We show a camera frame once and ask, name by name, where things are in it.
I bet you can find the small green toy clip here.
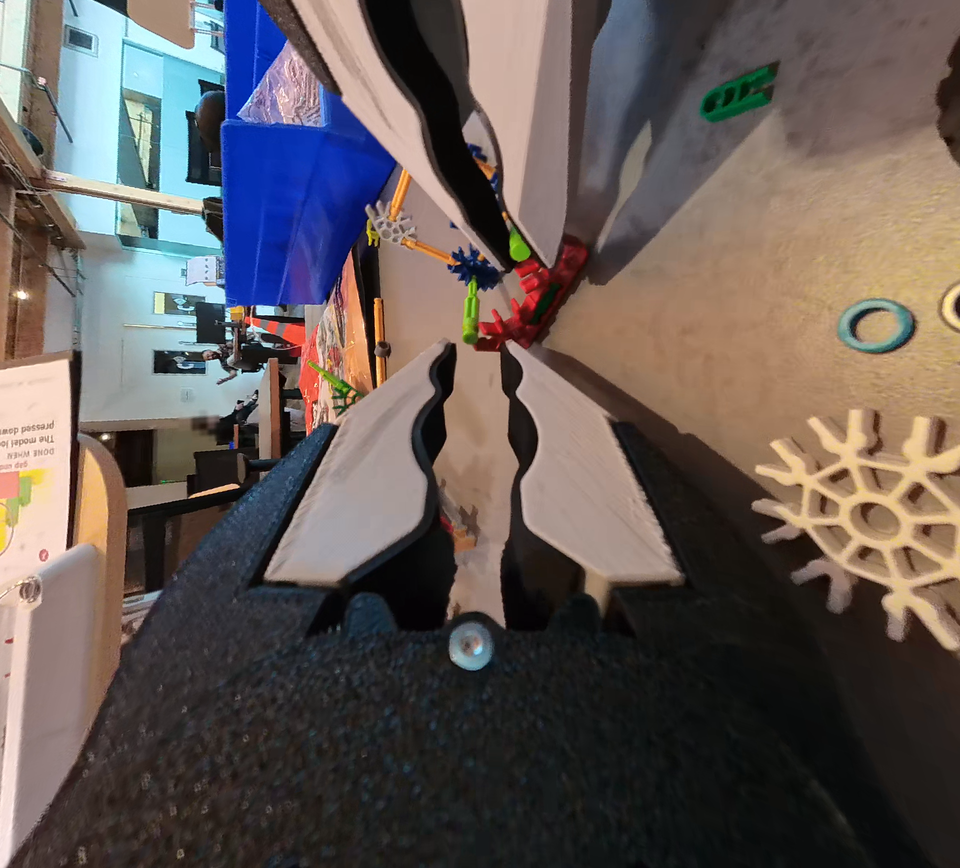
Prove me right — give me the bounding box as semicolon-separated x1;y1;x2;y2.
699;61;780;123

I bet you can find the printed toy package bag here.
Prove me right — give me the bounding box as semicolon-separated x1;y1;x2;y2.
298;254;376;427

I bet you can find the black toy tyre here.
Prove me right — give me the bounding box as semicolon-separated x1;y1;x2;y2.
935;61;960;168

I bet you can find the printed instruction sheet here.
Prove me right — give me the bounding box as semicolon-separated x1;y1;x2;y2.
0;350;82;592

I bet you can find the blue plastic bin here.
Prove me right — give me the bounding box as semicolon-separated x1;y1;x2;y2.
221;0;399;308

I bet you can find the red toy connector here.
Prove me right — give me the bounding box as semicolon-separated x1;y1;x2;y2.
474;235;590;352

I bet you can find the white snowflake toy connector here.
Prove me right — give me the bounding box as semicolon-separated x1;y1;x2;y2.
752;409;960;652

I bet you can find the teal ring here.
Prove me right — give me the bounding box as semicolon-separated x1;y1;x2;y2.
837;298;917;357

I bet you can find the white board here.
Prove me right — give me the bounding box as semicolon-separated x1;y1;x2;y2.
0;544;104;856

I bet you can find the clear plastic bag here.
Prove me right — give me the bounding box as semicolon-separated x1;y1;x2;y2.
238;43;331;128

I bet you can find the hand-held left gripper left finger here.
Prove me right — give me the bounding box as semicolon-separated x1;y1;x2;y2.
264;339;457;589

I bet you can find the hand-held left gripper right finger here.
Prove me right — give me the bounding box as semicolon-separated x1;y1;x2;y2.
499;343;686;588

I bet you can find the blue snowflake toy connector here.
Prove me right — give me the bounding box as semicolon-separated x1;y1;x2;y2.
447;244;502;292

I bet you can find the wooden table top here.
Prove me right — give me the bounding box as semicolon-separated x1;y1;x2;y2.
126;0;198;49

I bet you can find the grey snowflake toy connector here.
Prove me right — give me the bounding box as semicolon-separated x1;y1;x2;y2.
365;199;417;247

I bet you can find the green connector chain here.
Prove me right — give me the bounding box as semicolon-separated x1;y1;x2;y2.
307;360;366;415

